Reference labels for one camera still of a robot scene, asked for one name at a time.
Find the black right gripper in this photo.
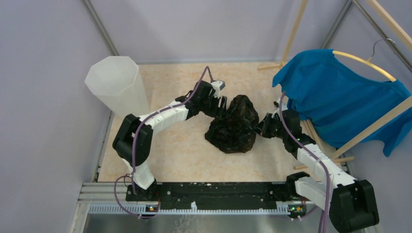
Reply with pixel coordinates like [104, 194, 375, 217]
[251, 113, 288, 140]

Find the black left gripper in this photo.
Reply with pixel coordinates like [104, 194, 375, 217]
[199, 92, 227, 119]

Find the black plastic trash bag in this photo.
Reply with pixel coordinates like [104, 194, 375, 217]
[205, 95, 259, 154]

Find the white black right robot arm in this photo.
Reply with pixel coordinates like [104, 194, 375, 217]
[254, 110, 379, 233]

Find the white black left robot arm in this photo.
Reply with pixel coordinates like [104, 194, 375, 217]
[112, 80, 227, 201]

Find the white translucent trash bin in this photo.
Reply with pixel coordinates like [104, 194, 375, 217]
[85, 56, 150, 117]

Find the blue t-shirt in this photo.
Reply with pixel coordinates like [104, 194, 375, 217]
[273, 49, 411, 148]

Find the wooden clothes hanger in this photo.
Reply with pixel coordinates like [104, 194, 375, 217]
[332, 38, 396, 82]

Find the wooden clothes rack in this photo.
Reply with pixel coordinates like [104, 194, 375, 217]
[257, 0, 412, 170]

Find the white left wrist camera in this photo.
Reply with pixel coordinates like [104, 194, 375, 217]
[210, 80, 225, 99]

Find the white slotted cable duct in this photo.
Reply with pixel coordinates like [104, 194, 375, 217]
[88, 202, 290, 215]

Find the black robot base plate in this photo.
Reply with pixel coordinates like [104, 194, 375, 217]
[125, 182, 307, 213]

